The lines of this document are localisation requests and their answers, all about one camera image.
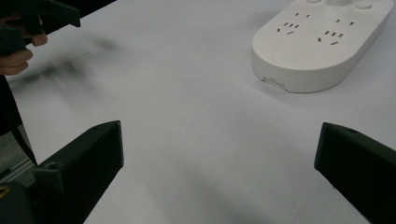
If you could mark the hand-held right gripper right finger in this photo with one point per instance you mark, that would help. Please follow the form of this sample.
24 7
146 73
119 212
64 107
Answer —
358 165

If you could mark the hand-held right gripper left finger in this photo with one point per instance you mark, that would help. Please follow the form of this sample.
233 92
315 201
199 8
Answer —
81 168

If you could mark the white power strip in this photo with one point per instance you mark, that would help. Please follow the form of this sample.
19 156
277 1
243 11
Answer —
314 46

